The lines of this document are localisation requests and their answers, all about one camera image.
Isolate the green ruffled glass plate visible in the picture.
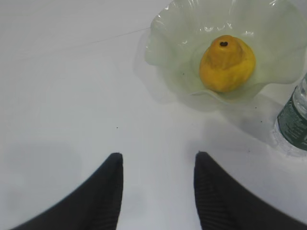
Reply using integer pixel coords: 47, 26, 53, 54
145, 0, 307, 104

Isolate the clear plastic water bottle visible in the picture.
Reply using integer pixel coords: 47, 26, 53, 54
273, 76, 307, 157

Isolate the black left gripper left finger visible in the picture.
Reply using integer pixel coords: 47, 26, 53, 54
16, 153, 123, 230

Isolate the yellow pear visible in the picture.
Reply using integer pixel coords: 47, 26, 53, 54
199, 35, 256, 92

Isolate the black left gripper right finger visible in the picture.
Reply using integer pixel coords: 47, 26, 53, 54
194, 152, 307, 230

